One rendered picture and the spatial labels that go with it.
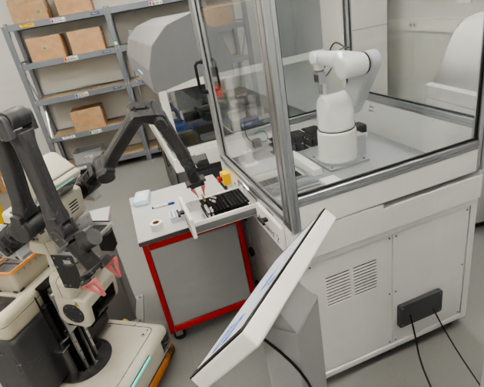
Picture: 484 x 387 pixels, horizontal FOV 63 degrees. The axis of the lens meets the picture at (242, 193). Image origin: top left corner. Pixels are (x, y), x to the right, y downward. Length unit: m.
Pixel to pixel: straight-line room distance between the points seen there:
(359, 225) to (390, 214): 0.16
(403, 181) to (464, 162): 0.32
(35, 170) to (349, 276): 1.32
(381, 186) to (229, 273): 1.10
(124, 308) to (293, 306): 1.84
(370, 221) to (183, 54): 1.55
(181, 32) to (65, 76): 3.65
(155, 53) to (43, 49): 3.20
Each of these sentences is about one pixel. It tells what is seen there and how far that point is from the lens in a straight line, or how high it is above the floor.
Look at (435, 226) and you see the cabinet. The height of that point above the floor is 0.72.
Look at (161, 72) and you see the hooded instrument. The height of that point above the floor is 1.48.
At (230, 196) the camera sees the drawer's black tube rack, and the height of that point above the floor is 0.90.
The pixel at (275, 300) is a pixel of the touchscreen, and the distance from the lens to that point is 0.92.
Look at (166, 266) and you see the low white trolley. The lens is 2.26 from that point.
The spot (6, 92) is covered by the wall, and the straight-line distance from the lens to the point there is 6.30.
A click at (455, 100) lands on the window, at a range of 1.85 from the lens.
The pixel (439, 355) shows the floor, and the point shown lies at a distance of 2.42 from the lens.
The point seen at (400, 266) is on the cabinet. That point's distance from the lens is 2.01.
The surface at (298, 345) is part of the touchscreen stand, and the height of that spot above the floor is 0.98.
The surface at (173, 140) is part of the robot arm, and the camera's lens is 1.71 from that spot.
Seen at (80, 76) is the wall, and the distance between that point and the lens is 6.07.
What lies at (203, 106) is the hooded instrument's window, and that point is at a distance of 2.71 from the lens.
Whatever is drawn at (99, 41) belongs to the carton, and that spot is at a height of 1.64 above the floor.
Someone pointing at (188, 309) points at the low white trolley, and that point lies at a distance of 2.46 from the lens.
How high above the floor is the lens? 1.79
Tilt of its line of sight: 26 degrees down
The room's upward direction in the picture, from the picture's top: 11 degrees counter-clockwise
